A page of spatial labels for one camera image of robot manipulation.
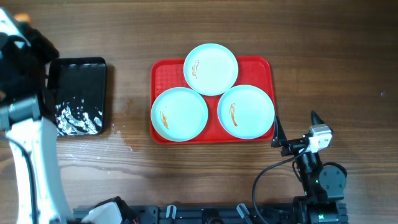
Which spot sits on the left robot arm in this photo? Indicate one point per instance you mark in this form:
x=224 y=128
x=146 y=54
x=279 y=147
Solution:
x=28 y=124

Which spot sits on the black rectangular water tray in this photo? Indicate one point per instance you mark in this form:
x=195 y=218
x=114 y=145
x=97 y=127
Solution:
x=79 y=85

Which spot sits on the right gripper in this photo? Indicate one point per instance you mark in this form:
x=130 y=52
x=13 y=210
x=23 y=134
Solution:
x=296 y=145

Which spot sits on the light blue plate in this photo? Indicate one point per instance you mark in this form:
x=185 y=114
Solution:
x=210 y=69
x=246 y=112
x=179 y=114

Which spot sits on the green and orange sponge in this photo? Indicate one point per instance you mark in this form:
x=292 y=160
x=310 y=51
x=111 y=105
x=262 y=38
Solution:
x=23 y=18

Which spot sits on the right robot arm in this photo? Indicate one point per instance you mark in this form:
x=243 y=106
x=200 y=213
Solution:
x=323 y=183

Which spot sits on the red plastic tray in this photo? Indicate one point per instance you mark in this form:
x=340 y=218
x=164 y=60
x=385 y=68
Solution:
x=253 y=70

